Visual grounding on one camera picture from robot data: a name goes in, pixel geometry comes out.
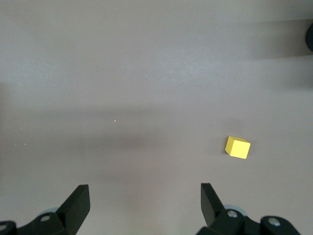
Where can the table cover sheet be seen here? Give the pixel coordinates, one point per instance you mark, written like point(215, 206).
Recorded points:
point(122, 73)

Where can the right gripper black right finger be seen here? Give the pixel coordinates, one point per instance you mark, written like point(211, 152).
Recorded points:
point(210, 205)

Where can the black round object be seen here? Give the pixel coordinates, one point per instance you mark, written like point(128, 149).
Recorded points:
point(309, 36)

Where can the yellow cube block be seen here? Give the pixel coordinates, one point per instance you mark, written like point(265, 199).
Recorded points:
point(238, 149)

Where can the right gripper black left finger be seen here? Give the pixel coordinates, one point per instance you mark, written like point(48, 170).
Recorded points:
point(71, 210)

